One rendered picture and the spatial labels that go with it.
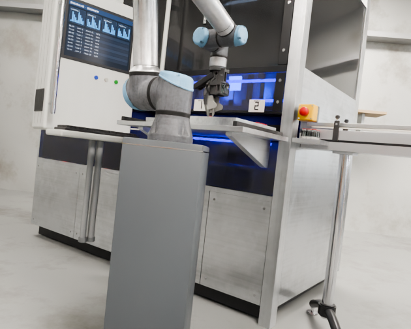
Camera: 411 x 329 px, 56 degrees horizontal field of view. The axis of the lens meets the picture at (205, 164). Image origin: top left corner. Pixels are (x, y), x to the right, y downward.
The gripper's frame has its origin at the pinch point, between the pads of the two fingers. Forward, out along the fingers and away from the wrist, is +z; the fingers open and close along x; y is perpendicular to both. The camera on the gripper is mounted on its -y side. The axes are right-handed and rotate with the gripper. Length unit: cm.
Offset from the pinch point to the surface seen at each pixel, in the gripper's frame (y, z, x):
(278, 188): 25.5, 29.8, 25.3
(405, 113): 12, -59, 394
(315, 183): 29, 27, 62
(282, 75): 20.7, -22.3, 25.3
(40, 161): -172, 37, 25
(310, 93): 29, -17, 41
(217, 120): 13.6, 3.8, -12.1
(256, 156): 18.7, 16.4, 13.0
